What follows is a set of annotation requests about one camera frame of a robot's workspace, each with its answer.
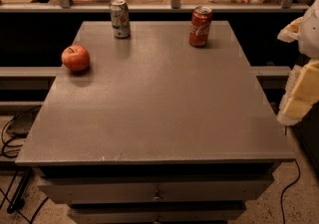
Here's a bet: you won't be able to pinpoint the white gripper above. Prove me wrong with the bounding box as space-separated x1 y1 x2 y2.
277 0 319 125

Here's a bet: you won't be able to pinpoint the red coke can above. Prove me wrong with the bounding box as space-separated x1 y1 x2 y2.
189 6 212 47

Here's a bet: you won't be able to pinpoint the silver green soda can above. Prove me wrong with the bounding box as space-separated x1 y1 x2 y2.
110 0 131 39

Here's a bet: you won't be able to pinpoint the red apple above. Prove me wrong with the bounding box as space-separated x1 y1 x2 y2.
61 45 90 72

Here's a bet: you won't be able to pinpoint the grey cabinet with drawers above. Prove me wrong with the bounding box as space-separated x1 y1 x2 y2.
17 22 295 210

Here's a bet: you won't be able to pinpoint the upper drawer with knob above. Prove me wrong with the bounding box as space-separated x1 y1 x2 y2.
38 175 273 205

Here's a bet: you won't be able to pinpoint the drawer with knob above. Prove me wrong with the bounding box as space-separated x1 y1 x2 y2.
38 175 273 205
68 206 245 224

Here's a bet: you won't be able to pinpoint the lower drawer with knob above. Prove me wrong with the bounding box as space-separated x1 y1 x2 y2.
68 206 245 224

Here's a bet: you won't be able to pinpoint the black power adapter box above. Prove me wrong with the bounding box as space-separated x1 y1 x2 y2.
6 112 37 137

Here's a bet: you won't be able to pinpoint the black cable on floor right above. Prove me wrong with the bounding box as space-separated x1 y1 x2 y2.
279 159 302 224

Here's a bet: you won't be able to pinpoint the black cables on floor left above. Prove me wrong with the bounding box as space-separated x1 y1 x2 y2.
0 106 50 224

